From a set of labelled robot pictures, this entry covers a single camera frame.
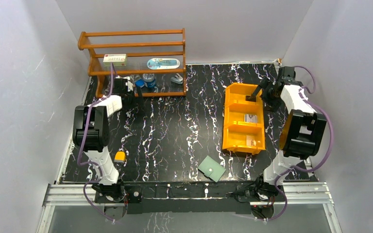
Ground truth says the orange wooden shelf rack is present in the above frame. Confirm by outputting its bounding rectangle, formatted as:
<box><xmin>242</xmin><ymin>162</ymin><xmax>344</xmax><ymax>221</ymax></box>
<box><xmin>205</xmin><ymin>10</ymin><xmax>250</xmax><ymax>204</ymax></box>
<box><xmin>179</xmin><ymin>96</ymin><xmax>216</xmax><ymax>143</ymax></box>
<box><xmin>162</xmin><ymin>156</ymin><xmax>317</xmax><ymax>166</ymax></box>
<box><xmin>78</xmin><ymin>29</ymin><xmax>187</xmax><ymax>98</ymax></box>

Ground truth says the yellow three-compartment bin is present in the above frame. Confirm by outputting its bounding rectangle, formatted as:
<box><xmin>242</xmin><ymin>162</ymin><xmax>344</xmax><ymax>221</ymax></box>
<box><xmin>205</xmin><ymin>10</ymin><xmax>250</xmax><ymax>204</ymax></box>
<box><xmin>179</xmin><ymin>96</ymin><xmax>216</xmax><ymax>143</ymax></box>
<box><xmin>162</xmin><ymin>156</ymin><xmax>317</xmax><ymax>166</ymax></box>
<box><xmin>222</xmin><ymin>83</ymin><xmax>266</xmax><ymax>155</ymax></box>

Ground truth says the green card holder wallet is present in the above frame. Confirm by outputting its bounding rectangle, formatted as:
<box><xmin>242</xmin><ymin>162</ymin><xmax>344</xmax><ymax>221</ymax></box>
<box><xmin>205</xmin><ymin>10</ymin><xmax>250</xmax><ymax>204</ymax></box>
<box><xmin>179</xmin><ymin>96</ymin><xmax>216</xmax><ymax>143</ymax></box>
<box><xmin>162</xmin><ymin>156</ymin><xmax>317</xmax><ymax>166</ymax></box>
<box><xmin>198</xmin><ymin>156</ymin><xmax>226</xmax><ymax>182</ymax></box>

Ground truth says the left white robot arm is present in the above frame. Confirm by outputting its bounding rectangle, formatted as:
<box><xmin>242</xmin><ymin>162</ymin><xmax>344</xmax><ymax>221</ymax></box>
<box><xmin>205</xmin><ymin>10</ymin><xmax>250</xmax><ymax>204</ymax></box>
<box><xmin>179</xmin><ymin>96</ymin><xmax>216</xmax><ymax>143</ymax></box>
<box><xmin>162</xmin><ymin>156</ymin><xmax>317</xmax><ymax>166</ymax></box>
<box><xmin>72</xmin><ymin>76</ymin><xmax>142</xmax><ymax>198</ymax></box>

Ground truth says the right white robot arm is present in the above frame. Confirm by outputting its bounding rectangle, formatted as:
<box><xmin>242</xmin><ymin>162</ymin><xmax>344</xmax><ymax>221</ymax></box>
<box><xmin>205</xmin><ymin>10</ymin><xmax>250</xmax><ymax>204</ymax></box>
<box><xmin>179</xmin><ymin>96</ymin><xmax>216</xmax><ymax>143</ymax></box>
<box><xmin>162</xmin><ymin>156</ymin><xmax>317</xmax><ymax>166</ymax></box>
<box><xmin>247</xmin><ymin>77</ymin><xmax>327</xmax><ymax>196</ymax></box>

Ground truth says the bronze card in bin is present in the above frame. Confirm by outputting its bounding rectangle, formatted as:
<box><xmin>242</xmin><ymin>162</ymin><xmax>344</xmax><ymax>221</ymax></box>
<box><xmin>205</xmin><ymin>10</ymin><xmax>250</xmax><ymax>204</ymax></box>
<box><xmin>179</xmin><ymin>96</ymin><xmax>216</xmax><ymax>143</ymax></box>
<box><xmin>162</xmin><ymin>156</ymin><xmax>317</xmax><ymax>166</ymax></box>
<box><xmin>246</xmin><ymin>135</ymin><xmax>258</xmax><ymax>147</ymax></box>

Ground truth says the small blue block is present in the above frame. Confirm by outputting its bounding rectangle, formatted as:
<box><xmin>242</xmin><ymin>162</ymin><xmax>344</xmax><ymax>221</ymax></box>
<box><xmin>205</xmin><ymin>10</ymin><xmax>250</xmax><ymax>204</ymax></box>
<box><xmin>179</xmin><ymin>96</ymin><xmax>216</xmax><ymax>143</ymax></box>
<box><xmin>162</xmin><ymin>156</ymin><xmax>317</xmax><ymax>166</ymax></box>
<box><xmin>135</xmin><ymin>79</ymin><xmax>145</xmax><ymax>88</ymax></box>

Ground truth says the blue white jar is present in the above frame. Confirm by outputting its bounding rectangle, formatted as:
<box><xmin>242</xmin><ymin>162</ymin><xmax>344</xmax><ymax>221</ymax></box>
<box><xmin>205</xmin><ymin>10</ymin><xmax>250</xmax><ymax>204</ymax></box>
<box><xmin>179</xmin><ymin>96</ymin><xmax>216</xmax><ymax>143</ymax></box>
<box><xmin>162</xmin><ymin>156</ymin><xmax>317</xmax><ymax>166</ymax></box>
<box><xmin>142</xmin><ymin>73</ymin><xmax>156</xmax><ymax>89</ymax></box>

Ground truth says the white red box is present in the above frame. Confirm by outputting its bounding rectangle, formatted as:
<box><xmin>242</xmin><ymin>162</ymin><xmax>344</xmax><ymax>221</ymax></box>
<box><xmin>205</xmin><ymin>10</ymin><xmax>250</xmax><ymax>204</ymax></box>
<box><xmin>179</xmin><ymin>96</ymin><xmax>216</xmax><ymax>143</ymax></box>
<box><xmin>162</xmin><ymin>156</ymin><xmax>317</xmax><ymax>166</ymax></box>
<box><xmin>102</xmin><ymin>54</ymin><xmax>127</xmax><ymax>67</ymax></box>

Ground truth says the blue blister pack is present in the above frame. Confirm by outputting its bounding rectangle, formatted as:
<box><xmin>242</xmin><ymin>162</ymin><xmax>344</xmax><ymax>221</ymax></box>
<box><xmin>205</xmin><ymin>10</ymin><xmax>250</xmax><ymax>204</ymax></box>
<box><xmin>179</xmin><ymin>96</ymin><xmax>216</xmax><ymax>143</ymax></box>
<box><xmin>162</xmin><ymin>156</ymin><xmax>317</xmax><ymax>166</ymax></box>
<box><xmin>147</xmin><ymin>58</ymin><xmax>181</xmax><ymax>70</ymax></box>

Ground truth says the small yellow tape measure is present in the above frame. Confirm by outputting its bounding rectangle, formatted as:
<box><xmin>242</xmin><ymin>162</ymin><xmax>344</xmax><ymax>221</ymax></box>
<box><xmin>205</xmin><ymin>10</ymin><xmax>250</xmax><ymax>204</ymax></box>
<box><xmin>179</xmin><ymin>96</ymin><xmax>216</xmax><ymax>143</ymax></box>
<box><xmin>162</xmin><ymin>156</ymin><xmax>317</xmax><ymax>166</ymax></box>
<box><xmin>114</xmin><ymin>151</ymin><xmax>126</xmax><ymax>164</ymax></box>

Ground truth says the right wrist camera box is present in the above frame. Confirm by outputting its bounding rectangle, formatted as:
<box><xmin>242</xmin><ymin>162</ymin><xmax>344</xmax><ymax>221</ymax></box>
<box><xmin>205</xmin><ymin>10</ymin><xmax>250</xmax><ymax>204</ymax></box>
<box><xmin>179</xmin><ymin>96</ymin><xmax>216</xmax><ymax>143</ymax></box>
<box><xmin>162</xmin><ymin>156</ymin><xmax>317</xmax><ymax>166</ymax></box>
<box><xmin>277</xmin><ymin>66</ymin><xmax>296</xmax><ymax>84</ymax></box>

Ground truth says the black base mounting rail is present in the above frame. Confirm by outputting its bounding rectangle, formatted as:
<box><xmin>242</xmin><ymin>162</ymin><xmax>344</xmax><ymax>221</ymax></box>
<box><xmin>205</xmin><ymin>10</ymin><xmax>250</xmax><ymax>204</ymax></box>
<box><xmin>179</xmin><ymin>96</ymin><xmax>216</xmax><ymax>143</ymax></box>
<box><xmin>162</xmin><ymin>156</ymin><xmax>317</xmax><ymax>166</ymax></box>
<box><xmin>93</xmin><ymin>181</ymin><xmax>284</xmax><ymax>217</ymax></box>

